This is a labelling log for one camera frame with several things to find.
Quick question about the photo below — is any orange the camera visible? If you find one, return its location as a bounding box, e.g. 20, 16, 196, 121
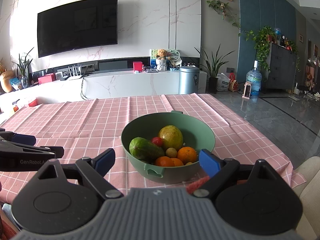
155, 156, 175, 167

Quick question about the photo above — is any trailing ivy plant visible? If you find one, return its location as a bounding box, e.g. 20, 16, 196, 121
244, 25, 276, 72

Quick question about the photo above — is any large yellow-green pear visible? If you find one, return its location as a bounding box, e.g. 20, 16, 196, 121
158, 125, 184, 151

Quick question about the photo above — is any black wall television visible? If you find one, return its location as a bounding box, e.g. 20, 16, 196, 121
37, 0, 118, 58

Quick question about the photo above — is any pink box on cabinet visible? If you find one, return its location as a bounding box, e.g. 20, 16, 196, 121
38, 73, 56, 85

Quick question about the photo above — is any white marble tv cabinet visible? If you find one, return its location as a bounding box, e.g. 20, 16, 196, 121
0, 69, 208, 111

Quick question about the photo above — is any red cherry tomato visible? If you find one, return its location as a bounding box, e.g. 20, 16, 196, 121
151, 137, 163, 147

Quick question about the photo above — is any green colander bowl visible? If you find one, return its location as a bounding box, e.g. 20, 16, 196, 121
121, 111, 215, 184

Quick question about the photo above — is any small potted green plant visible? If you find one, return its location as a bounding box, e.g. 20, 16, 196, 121
13, 48, 33, 89

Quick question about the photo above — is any red box on cabinet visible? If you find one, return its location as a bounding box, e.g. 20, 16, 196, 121
132, 61, 144, 73

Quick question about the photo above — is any large orange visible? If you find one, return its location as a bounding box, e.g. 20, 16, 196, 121
171, 158, 184, 167

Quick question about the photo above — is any orange on right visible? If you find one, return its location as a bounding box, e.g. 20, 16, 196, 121
177, 147, 198, 165

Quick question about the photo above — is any blue water jug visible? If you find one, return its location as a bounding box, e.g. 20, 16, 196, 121
246, 60, 262, 96

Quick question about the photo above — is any silver trash can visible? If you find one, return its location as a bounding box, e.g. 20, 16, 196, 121
178, 66, 200, 94

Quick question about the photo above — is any brown longan near tomato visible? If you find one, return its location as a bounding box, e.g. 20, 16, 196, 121
165, 147, 177, 158

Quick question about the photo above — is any orange gourd vase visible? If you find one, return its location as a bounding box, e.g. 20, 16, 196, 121
0, 70, 15, 93

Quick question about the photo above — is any white wifi router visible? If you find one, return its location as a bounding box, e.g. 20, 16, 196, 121
68, 64, 83, 80

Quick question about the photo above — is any potted long-leaf plant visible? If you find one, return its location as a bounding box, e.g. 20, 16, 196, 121
194, 44, 234, 94

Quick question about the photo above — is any green cucumber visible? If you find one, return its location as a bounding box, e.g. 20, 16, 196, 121
129, 137, 165, 161

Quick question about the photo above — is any pink checkered tablecloth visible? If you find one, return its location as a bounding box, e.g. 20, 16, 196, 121
1, 93, 305, 193

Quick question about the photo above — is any dark grey sideboard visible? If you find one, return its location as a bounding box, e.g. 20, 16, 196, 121
264, 43, 297, 90

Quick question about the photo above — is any white plastic bag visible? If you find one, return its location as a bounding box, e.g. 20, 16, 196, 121
217, 73, 230, 92

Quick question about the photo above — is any pink small heater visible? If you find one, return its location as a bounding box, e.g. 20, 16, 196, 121
242, 81, 252, 100

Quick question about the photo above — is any teddy bear in pot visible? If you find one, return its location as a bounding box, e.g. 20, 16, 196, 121
156, 49, 171, 72

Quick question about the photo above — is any black power cable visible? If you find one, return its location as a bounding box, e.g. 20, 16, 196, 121
80, 73, 91, 101

